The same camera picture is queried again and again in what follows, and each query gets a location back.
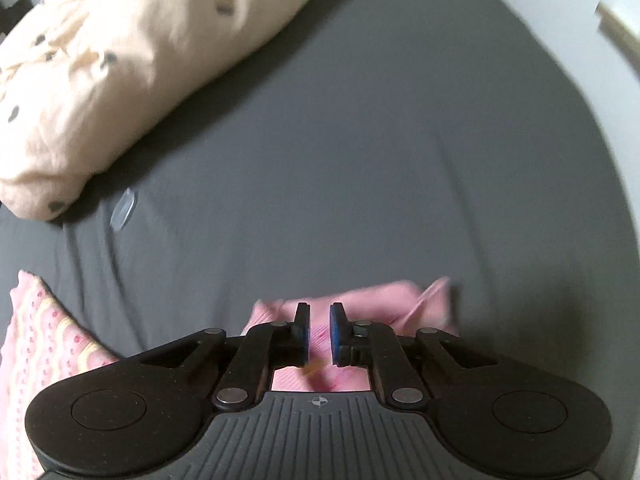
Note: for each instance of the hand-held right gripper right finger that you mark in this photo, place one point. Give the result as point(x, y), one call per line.
point(336, 335)

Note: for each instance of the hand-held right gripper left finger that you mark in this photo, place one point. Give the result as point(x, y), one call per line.
point(303, 335)

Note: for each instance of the pink striped knit sweater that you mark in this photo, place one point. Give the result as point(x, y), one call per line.
point(50, 350)

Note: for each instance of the clear plastic piece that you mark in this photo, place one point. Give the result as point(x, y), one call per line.
point(123, 210)

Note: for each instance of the beige heart print duvet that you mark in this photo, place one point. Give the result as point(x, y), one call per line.
point(125, 60)

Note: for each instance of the beige wooden ledge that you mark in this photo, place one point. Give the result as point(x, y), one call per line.
point(620, 27)

